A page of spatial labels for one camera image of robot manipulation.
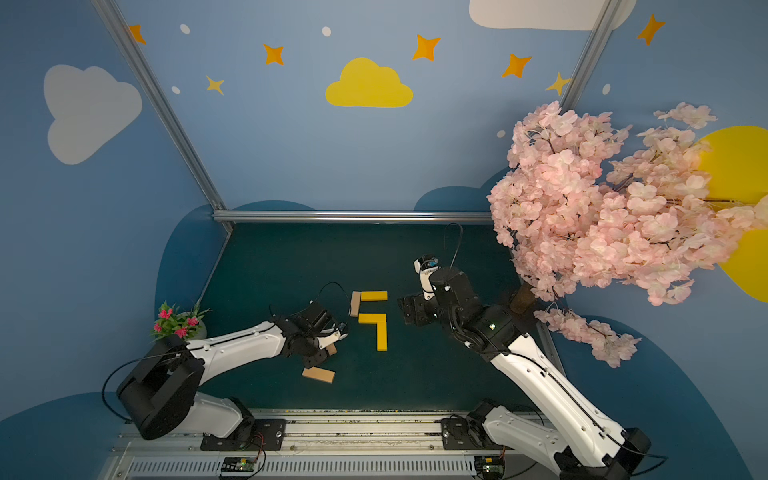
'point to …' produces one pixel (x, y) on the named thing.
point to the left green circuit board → (238, 464)
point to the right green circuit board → (490, 467)
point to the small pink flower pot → (188, 325)
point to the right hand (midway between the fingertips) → (419, 292)
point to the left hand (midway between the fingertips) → (319, 343)
